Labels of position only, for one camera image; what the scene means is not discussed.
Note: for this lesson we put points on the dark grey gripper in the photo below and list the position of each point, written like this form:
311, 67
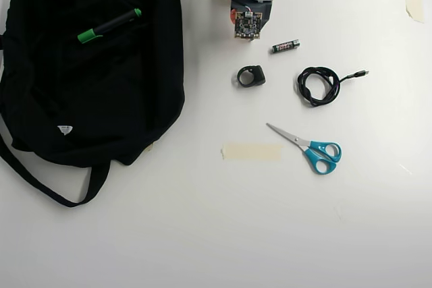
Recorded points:
265, 7

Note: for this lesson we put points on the green and black marker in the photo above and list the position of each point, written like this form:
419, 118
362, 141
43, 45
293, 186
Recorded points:
111, 26

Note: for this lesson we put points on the black fabric bag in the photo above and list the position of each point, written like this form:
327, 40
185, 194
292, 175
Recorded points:
91, 82

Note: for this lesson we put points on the black AAA battery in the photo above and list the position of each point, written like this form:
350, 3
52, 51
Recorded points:
285, 46

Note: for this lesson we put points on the wide beige masking tape strip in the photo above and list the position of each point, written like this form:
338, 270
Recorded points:
253, 152

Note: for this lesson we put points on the torn beige masking tape strip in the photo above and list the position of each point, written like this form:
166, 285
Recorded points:
414, 1

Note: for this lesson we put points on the bare camera circuit board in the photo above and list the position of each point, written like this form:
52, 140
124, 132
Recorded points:
248, 25

